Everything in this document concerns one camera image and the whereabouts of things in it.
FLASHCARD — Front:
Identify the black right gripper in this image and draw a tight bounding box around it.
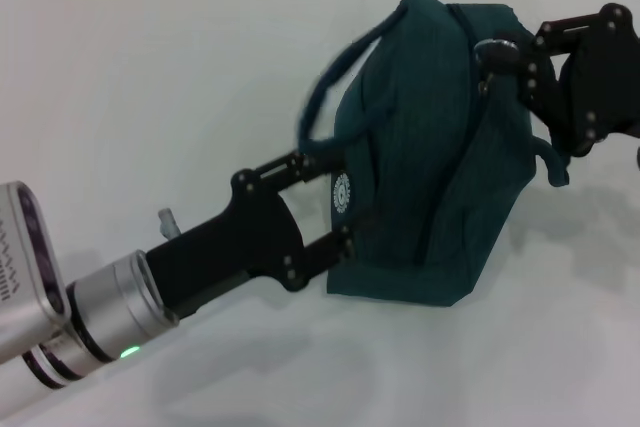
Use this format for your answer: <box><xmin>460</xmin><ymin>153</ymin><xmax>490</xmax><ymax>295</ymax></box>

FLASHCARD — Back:
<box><xmin>473</xmin><ymin>1</ymin><xmax>640</xmax><ymax>159</ymax></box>

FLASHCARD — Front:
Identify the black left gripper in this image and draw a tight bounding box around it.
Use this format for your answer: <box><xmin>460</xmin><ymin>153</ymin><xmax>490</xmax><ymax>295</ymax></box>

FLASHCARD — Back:
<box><xmin>144</xmin><ymin>151</ymin><xmax>382</xmax><ymax>322</ymax></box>

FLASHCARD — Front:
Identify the dark teal zip lunch bag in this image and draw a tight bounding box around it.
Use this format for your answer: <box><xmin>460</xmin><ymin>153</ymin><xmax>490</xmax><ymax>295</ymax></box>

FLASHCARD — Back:
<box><xmin>298</xmin><ymin>0</ymin><xmax>571</xmax><ymax>308</ymax></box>

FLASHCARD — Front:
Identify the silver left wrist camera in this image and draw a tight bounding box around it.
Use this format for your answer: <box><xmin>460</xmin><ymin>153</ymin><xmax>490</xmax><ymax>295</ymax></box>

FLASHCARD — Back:
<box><xmin>0</xmin><ymin>180</ymin><xmax>73</xmax><ymax>363</ymax></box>

